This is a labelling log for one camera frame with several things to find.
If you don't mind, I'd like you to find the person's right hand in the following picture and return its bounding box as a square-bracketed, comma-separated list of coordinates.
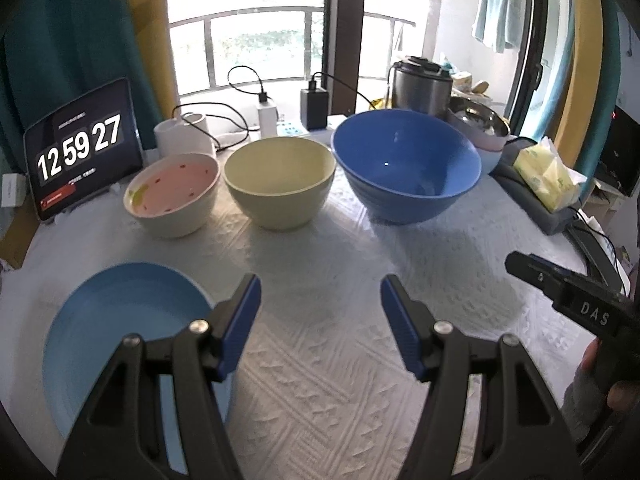
[581, 340, 640, 413]

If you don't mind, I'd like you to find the black phone cable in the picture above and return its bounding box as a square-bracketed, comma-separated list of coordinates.
[570, 205, 628, 293]

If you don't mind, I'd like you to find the white basket with clutter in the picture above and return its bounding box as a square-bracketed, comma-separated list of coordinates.
[440, 62, 503, 107]

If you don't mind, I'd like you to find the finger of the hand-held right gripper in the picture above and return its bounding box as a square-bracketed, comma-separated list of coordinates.
[505, 251, 631, 338]

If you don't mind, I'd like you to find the white charger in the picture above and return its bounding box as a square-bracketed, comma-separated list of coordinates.
[257, 100, 278, 138]

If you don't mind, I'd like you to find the pink strawberry print bowl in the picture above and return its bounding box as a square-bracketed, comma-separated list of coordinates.
[123, 153, 221, 239]

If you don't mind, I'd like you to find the black charger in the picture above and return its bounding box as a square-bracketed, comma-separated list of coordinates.
[300, 87, 329, 131]

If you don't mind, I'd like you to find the teal curtain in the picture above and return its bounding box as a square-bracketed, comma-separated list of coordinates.
[550, 0, 640, 181]
[0, 0, 163, 186]

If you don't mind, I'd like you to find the blue plate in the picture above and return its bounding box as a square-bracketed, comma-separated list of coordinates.
[43, 261, 233, 476]

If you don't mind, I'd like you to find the black sliding door frame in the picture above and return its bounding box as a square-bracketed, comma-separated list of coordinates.
[505, 0, 573, 138]

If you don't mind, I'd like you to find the white lamp base holder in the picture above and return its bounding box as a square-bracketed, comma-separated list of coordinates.
[154, 112, 217, 157]

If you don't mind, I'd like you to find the stainless steel pot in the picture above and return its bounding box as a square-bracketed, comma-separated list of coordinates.
[389, 56, 454, 118]

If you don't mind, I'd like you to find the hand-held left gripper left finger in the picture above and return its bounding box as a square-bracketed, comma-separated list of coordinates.
[57, 273, 262, 480]

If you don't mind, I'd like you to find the black charger cable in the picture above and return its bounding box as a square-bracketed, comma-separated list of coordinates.
[227, 65, 268, 103]
[310, 71, 377, 111]

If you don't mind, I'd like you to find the small pink bowl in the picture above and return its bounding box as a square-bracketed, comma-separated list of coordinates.
[446, 110, 511, 153]

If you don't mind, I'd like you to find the black lamp cable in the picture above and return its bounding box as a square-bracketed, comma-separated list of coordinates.
[172, 104, 251, 150]

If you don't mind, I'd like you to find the large blue bowl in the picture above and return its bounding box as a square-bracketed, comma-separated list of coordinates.
[331, 108, 482, 224]

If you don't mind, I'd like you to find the small white box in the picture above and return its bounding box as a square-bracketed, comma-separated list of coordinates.
[0, 174, 26, 208]

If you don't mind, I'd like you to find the black tablet with clock display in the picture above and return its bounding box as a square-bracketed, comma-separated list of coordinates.
[23, 77, 144, 222]

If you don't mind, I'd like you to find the beige bowl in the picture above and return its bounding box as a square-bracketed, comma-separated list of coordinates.
[223, 136, 337, 232]

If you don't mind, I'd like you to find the black monitor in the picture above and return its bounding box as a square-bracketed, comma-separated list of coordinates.
[595, 105, 640, 196]

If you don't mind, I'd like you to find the white power strip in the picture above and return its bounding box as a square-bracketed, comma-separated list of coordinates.
[215, 120, 346, 149]

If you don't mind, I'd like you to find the black phone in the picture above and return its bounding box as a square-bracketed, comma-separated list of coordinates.
[570, 220, 626, 296]

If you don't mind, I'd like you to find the black window frame post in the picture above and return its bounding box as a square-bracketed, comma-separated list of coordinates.
[325, 0, 368, 116]

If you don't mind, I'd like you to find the hanging light blue towel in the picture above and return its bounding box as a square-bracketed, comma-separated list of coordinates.
[471, 0, 518, 54]

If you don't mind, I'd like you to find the balcony railing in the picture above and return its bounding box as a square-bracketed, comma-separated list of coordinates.
[167, 5, 416, 98]

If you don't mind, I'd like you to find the yellow curtain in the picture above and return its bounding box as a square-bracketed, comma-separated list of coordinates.
[555, 0, 618, 171]
[122, 0, 181, 151]

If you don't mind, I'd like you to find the grey fabric bag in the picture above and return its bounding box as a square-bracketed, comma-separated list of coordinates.
[490, 137, 582, 236]

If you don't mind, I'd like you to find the person's right forearm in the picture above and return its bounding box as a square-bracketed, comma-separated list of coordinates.
[559, 362, 608, 443]

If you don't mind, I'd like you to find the yellow tissue pack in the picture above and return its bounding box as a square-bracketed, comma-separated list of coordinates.
[514, 136, 587, 213]

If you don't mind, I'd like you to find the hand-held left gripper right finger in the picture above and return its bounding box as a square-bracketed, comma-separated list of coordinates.
[380, 274, 583, 480]

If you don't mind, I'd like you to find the cardboard box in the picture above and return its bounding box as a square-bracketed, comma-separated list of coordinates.
[0, 200, 38, 268]

